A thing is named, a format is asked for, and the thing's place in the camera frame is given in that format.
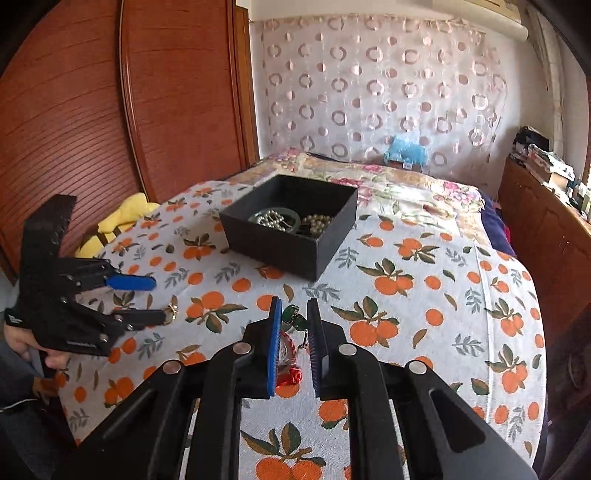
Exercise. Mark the stack of books and boxes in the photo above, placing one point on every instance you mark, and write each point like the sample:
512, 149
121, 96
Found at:
551, 166

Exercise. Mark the floral quilt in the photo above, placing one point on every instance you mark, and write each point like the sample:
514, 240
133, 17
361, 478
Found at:
406, 189

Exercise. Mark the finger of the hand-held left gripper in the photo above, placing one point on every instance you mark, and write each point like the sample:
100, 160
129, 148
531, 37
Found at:
131, 282
138, 318

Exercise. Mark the yellow plush toy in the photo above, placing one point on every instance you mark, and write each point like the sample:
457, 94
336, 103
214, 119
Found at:
124, 213

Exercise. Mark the circle pattern wall curtain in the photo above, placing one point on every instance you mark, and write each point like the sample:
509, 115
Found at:
369, 92

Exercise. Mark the blue plastic bag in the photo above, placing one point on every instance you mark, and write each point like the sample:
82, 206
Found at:
406, 150

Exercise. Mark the orange fruit print cloth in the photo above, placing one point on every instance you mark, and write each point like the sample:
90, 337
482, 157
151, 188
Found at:
415, 286

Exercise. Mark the person's left hand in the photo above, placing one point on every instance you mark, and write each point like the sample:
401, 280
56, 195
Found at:
21, 339

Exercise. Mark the pale green jade bangle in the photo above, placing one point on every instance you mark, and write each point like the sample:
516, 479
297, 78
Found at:
297, 220

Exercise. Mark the dark blue blanket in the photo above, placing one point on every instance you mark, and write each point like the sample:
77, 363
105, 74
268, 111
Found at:
496, 230

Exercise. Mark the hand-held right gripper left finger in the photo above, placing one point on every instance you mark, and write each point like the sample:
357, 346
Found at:
273, 355

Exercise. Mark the black jewelry box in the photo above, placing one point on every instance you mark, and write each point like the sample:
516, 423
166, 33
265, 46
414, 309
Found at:
277, 251

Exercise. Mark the wooden side cabinet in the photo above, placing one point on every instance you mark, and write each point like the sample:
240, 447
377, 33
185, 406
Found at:
545, 240

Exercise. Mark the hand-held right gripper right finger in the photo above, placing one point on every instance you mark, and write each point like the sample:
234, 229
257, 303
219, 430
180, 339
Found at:
315, 355

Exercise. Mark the row of small bottles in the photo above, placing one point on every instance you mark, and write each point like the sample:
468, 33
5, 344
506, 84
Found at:
582, 196

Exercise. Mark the wooden slatted wardrobe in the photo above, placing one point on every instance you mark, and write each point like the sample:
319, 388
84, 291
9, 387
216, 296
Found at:
161, 92

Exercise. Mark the person's left forearm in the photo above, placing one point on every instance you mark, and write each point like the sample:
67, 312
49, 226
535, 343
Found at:
27, 429

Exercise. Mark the pile of dark clothes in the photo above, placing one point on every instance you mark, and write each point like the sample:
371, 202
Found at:
526, 138

